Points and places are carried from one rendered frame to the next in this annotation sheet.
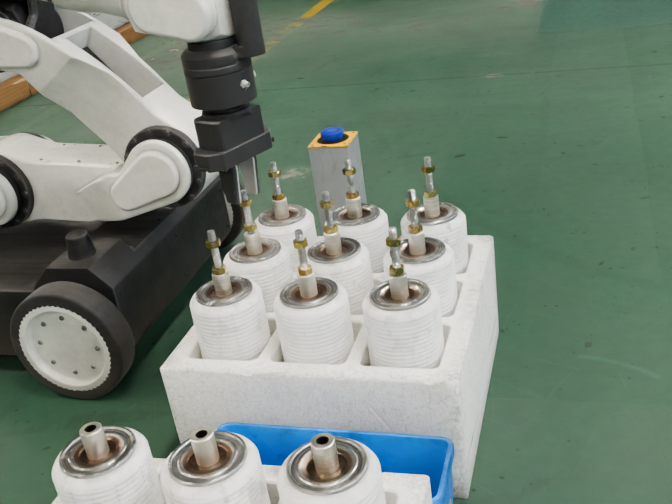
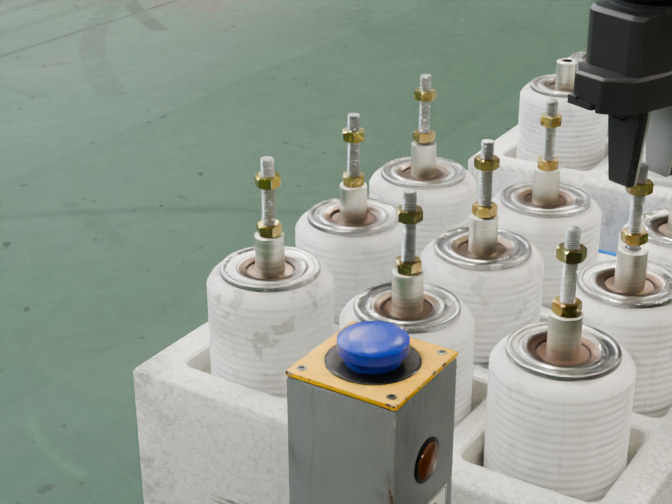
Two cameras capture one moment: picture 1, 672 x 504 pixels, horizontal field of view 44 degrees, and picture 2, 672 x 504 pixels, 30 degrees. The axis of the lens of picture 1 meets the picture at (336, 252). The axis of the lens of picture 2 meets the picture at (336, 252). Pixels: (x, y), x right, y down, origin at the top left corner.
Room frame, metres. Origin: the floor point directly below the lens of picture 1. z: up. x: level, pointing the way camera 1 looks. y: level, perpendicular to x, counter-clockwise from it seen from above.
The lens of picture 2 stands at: (1.92, 0.09, 0.66)
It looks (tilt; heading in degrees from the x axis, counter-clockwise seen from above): 25 degrees down; 193
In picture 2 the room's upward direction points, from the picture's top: straight up
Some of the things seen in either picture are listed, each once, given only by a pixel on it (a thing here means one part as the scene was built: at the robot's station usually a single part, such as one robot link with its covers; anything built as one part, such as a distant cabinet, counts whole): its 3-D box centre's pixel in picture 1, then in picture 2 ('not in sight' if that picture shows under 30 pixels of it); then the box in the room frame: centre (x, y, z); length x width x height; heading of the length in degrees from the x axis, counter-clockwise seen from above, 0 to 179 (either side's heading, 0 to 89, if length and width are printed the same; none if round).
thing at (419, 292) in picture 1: (399, 294); (423, 173); (0.88, -0.07, 0.25); 0.08 x 0.08 x 0.01
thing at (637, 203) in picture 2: (247, 215); (636, 213); (1.07, 0.11, 0.31); 0.01 x 0.01 x 0.08
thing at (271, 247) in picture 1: (255, 251); (629, 284); (1.07, 0.11, 0.25); 0.08 x 0.08 x 0.01
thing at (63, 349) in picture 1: (72, 341); not in sight; (1.16, 0.44, 0.10); 0.20 x 0.05 x 0.20; 71
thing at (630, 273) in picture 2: (253, 243); (631, 268); (1.07, 0.11, 0.26); 0.02 x 0.02 x 0.03
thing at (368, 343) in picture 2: (332, 135); (373, 351); (1.33, -0.02, 0.32); 0.04 x 0.04 x 0.02
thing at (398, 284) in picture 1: (398, 285); (423, 160); (0.88, -0.07, 0.26); 0.02 x 0.02 x 0.03
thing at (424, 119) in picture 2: (395, 256); (424, 116); (0.88, -0.07, 0.30); 0.01 x 0.01 x 0.08
